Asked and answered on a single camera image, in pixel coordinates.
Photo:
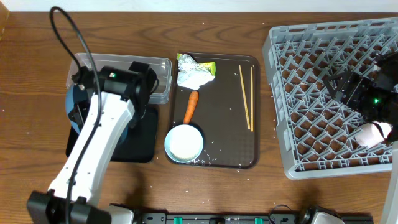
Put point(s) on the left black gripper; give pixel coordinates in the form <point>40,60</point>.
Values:
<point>84,111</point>

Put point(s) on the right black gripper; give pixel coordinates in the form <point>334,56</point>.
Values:
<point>361,84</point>

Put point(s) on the pink and white cup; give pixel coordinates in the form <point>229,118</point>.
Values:
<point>373,133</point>

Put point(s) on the orange carrot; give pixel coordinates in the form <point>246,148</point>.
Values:
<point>192,103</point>

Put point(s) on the dark blue plate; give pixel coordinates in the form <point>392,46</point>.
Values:
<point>76,96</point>

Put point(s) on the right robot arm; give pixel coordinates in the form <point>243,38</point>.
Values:
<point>377,101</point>

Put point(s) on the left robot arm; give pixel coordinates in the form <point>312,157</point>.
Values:
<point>120,100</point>

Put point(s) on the grey dishwasher rack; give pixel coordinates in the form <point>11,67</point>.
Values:
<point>317,134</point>

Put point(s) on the black plastic bin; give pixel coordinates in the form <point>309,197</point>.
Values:
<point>138,144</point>

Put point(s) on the clear plastic bin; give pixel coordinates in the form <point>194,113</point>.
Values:
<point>161,66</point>

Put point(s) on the light blue rice bowl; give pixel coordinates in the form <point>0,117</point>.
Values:
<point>183,143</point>

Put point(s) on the dark brown serving tray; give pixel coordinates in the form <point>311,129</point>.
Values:
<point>220,115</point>

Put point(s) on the green foil snack wrapper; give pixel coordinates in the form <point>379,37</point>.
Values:
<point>186,63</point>

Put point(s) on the crumpled white napkin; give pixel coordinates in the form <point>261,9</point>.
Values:
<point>194,79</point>

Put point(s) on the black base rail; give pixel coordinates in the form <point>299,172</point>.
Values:
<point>162,218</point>

